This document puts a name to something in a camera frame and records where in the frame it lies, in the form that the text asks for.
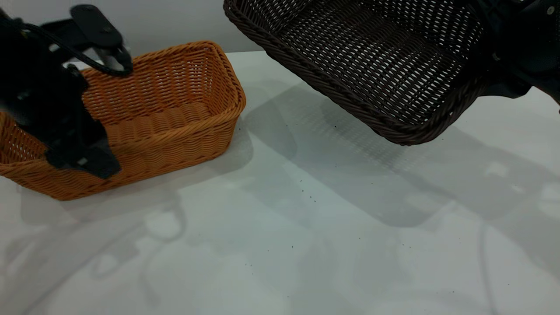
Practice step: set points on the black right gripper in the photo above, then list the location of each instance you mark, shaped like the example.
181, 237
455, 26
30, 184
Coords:
512, 35

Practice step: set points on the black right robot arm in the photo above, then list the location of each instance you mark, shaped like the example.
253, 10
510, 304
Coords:
549, 43

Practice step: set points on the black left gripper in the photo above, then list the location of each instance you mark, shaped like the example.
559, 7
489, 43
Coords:
43, 96

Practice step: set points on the orange woven wicker basket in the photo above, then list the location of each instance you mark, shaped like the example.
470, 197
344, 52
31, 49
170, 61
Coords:
175, 140

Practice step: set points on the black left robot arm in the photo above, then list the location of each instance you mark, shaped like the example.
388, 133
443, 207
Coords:
94, 22

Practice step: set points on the dark brown woven wicker basket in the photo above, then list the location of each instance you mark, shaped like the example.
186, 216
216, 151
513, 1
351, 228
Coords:
372, 65

